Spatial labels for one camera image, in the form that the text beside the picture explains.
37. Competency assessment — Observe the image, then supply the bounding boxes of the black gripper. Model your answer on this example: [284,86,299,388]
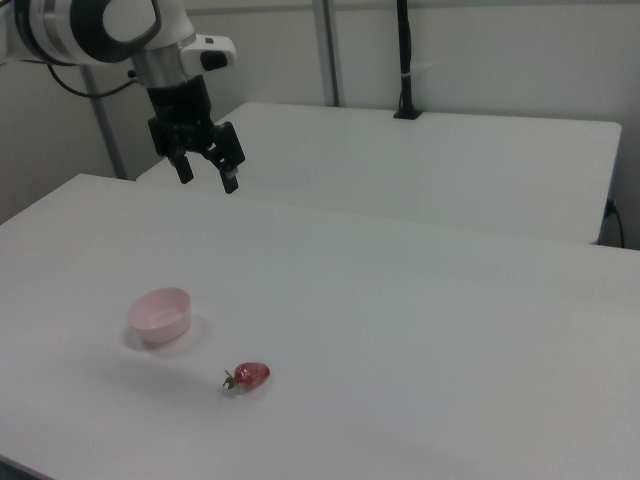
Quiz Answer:
[146,73,248,195]

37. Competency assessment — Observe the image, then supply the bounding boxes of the red strawberry with green leaves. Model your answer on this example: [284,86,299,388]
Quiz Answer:
[222,361,271,393]

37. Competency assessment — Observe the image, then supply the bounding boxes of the pink plastic bowl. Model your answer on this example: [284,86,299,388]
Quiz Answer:
[126,286,193,345]

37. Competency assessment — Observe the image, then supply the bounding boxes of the white side table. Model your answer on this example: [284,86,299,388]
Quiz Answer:
[135,101,623,246]

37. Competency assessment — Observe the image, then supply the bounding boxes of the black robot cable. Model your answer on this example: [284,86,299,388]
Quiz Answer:
[46,63,140,98]

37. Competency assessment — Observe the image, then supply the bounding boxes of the aluminium frame post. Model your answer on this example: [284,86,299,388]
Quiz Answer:
[313,0,342,107]

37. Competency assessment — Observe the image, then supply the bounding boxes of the black wall cable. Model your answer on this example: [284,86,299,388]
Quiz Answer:
[605,198,627,247]

